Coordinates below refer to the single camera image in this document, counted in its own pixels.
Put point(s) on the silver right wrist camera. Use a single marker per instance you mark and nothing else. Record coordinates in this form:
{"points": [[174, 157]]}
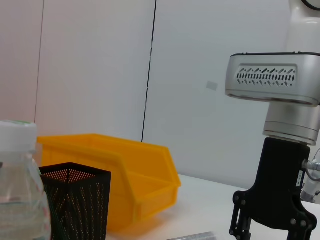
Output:
{"points": [[270, 80]]}

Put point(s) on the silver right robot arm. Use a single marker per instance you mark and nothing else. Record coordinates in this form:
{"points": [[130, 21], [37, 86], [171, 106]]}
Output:
{"points": [[290, 120]]}

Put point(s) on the silver marker pen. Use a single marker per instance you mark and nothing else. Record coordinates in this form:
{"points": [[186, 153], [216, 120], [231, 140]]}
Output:
{"points": [[197, 236]]}

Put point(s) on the black mesh pen holder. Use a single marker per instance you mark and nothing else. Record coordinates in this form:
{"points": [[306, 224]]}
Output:
{"points": [[77, 200]]}

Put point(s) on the clear bottle green label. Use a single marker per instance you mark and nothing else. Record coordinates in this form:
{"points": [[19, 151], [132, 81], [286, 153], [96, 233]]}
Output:
{"points": [[20, 187]]}

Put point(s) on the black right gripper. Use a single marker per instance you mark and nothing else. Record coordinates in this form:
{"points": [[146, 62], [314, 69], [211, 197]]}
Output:
{"points": [[280, 187]]}

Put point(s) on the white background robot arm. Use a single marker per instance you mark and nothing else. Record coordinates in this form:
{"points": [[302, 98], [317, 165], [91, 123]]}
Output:
{"points": [[312, 193]]}

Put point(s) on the yellow plastic bin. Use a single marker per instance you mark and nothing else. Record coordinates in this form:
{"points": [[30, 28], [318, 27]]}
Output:
{"points": [[150, 175]]}

